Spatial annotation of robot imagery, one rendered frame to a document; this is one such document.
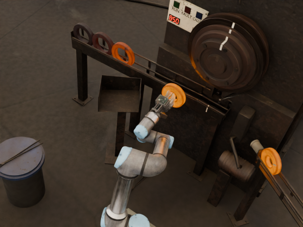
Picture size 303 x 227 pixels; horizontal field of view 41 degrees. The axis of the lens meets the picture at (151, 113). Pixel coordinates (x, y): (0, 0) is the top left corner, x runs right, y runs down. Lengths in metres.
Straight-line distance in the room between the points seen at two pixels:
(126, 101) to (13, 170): 0.82
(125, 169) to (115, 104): 0.76
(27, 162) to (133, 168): 0.85
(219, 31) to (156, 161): 0.77
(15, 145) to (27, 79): 1.14
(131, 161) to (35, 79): 1.92
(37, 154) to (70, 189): 0.47
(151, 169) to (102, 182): 1.07
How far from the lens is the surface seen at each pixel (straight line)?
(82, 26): 2.99
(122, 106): 2.63
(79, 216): 2.85
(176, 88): 2.36
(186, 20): 2.50
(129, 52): 2.77
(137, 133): 2.24
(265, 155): 2.43
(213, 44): 2.19
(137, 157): 1.95
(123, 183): 2.05
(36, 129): 3.31
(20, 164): 2.59
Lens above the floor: 2.53
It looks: 48 degrees down
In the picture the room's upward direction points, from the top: 9 degrees clockwise
